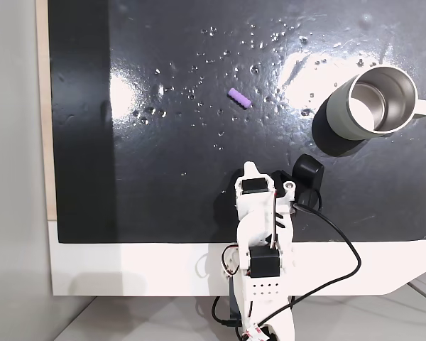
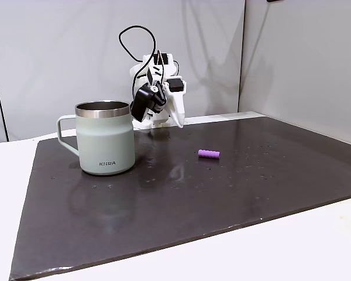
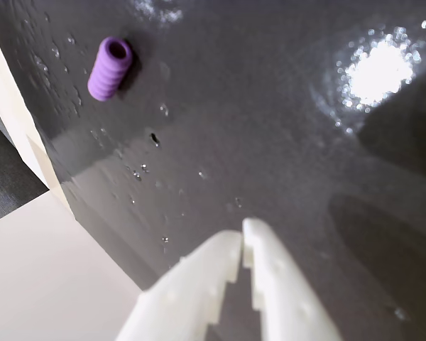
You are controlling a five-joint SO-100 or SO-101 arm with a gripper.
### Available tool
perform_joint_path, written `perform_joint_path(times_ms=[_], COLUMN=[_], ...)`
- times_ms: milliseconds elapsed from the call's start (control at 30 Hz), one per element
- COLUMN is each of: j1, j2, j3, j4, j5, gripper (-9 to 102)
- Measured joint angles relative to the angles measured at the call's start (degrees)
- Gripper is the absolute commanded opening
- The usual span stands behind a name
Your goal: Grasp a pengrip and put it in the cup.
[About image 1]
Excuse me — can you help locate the purple ribbed pen grip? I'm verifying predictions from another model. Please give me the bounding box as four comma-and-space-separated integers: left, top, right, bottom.
228, 87, 253, 110

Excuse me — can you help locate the black glossy table mat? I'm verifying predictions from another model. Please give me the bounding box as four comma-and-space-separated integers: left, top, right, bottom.
48, 0, 426, 245

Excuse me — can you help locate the grey-green steel mug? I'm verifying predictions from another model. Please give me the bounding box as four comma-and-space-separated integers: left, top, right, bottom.
324, 65, 426, 142

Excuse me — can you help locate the black oval camera box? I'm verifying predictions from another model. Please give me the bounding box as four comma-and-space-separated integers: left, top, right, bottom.
291, 153, 325, 211

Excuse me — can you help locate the black camera cable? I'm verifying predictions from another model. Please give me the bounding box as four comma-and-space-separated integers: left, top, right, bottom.
211, 202, 362, 330

